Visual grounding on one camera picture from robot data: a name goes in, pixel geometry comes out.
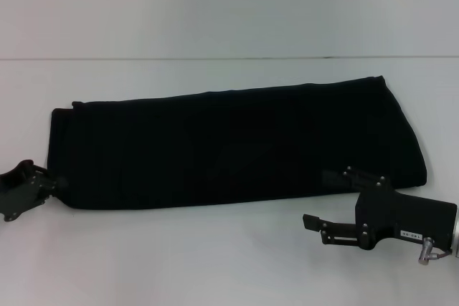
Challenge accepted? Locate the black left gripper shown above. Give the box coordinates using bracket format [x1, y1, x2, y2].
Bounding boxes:
[0, 158, 70, 223]

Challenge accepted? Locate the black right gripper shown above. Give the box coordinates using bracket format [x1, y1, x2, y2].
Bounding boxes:
[302, 166, 458, 252]

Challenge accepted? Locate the black shirt with FREE print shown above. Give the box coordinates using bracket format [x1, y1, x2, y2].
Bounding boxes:
[48, 75, 430, 212]

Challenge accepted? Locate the silver connector on right gripper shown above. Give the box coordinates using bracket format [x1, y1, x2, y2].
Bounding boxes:
[417, 236, 437, 264]

